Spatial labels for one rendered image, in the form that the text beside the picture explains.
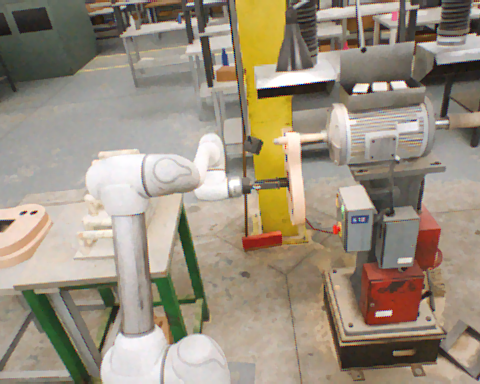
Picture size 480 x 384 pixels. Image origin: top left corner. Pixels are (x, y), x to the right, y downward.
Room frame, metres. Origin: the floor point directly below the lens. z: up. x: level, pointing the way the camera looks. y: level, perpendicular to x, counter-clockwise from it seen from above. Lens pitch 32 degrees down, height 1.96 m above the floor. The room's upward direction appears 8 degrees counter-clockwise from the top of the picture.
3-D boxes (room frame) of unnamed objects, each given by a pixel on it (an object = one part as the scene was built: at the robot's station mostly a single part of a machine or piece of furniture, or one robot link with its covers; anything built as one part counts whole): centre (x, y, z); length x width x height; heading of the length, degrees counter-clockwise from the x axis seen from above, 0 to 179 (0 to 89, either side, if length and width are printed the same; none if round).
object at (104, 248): (1.35, 0.58, 0.94); 0.27 x 0.15 x 0.01; 83
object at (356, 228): (1.21, -0.49, 0.99); 0.24 x 0.21 x 0.26; 86
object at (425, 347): (1.44, -0.66, 0.12); 0.61 x 0.51 x 0.25; 176
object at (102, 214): (1.50, 0.56, 0.98); 0.27 x 0.16 x 0.09; 83
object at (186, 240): (1.69, 0.32, 0.45); 0.05 x 0.05 x 0.90; 86
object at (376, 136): (1.44, -0.59, 1.25); 0.41 x 0.27 x 0.26; 86
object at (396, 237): (1.29, -0.65, 0.93); 0.15 x 0.10 x 0.55; 86
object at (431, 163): (1.44, -0.66, 1.11); 0.36 x 0.24 x 0.04; 86
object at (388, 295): (1.28, -0.65, 0.49); 0.25 x 0.12 x 0.37; 86
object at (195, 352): (0.76, 0.20, 0.87); 0.18 x 0.16 x 0.22; 80
